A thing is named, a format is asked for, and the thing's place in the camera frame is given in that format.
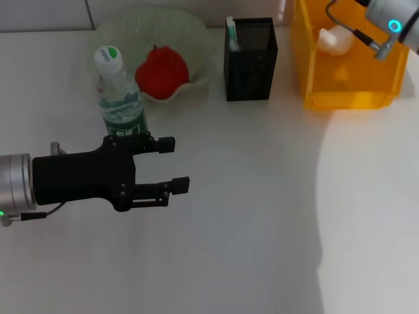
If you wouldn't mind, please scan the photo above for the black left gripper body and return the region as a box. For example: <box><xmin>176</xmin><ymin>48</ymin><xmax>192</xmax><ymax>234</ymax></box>
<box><xmin>31</xmin><ymin>134</ymin><xmax>137</xmax><ymax>213</ymax></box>

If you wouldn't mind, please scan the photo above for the red-orange fruit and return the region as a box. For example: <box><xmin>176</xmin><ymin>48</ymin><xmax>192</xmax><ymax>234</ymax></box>
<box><xmin>135</xmin><ymin>44</ymin><xmax>190</xmax><ymax>100</ymax></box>

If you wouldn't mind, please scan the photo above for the green-label clear water bottle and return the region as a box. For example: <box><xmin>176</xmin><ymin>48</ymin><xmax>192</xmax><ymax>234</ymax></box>
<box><xmin>94</xmin><ymin>45</ymin><xmax>149</xmax><ymax>138</ymax></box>

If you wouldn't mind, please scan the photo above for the green pen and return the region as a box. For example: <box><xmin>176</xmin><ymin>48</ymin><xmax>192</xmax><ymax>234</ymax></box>
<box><xmin>225</xmin><ymin>16</ymin><xmax>240</xmax><ymax>52</ymax></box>

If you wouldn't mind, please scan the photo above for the white paper ball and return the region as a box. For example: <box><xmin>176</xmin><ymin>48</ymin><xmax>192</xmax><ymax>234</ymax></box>
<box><xmin>317</xmin><ymin>26</ymin><xmax>356</xmax><ymax>56</ymax></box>

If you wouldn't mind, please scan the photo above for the black mesh pen holder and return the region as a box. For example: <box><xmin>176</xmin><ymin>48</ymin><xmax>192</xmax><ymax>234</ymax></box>
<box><xmin>223</xmin><ymin>18</ymin><xmax>279</xmax><ymax>102</ymax></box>

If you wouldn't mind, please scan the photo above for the green glass fruit bowl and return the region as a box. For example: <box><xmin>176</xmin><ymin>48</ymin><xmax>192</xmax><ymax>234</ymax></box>
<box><xmin>90</xmin><ymin>6</ymin><xmax>219</xmax><ymax>104</ymax></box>

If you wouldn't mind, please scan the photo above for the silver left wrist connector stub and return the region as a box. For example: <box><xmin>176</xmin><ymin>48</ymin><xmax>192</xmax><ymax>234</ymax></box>
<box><xmin>49</xmin><ymin>141</ymin><xmax>68</xmax><ymax>155</ymax></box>

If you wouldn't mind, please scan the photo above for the yellow plastic bin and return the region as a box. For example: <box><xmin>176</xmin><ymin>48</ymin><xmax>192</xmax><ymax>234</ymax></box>
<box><xmin>290</xmin><ymin>0</ymin><xmax>410</xmax><ymax>111</ymax></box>

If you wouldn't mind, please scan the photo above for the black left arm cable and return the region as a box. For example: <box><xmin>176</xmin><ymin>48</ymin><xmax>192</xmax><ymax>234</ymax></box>
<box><xmin>21</xmin><ymin>202</ymin><xmax>66</xmax><ymax>220</ymax></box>

